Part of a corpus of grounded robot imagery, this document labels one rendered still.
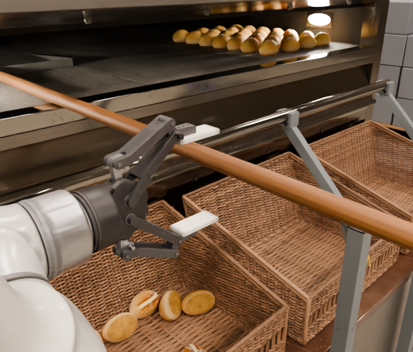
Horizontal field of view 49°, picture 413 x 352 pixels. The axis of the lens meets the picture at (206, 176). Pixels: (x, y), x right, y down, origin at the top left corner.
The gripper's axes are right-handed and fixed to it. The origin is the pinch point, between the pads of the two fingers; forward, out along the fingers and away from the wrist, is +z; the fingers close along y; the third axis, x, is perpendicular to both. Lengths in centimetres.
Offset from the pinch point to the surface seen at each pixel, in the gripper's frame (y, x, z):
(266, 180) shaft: -0.1, 7.1, 4.9
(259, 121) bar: 2.7, -17.9, 32.8
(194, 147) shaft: -0.8, -8.5, 5.5
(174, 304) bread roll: 56, -35, 21
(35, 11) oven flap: -20.5, -40.2, -4.2
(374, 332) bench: 75, -1, 73
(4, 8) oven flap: -21.2, -40.2, -9.5
